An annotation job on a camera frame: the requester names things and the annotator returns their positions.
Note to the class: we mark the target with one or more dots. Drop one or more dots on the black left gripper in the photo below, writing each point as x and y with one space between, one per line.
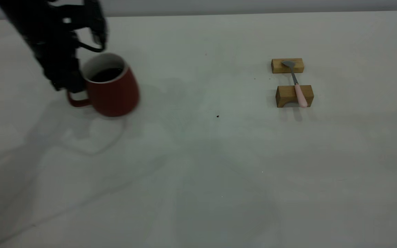
55 55

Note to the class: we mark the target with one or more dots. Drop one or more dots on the red ceramic mug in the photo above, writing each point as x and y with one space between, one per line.
115 94

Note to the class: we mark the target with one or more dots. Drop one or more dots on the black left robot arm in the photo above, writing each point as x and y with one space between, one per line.
22 17

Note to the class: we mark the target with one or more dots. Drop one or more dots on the flat rectangular wooden block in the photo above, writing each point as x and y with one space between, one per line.
278 67

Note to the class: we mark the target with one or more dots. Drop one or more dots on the arched wooden block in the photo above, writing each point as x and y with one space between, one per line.
286 93

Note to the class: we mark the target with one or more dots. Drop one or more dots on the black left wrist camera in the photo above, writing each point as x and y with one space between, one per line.
93 20

